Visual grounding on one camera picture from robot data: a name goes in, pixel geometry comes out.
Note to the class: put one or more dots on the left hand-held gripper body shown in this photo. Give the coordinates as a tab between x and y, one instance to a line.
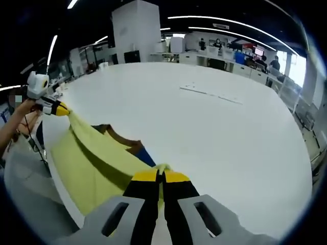
35	86

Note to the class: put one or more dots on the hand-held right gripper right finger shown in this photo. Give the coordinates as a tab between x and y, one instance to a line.
178	190

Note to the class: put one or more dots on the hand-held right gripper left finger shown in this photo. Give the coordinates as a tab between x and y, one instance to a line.
143	190

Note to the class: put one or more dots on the yellow blue grey garment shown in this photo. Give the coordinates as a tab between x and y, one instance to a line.
84	158

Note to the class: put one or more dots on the white template strip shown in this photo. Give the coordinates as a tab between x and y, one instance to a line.
204	91

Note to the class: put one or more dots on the person's left hand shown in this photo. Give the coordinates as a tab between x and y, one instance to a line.
30	105

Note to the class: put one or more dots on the long ceiling light strip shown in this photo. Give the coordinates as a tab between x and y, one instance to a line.
10	88
230	32
72	3
52	49
101	39
217	18

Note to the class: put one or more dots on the black cabinet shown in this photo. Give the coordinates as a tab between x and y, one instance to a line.
132	56

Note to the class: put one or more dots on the wide white square pillar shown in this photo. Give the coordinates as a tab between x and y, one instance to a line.
135	28

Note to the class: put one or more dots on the black office chair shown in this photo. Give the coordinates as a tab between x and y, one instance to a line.
217	63

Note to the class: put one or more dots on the white counter cabinet row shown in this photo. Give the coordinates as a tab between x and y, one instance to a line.
189	57

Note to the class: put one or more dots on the white tall cabinet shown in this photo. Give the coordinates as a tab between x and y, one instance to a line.
176	44

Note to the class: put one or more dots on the blue bin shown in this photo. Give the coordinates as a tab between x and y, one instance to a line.
240	58

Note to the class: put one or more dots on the ceiling air vent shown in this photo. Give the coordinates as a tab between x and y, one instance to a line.
221	25

